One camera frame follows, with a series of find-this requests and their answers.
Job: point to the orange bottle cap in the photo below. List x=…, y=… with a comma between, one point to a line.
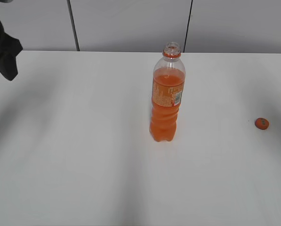
x=262, y=123

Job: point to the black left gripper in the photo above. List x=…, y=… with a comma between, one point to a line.
x=9, y=49

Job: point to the orange soda plastic bottle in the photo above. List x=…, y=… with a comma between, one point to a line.
x=167, y=88

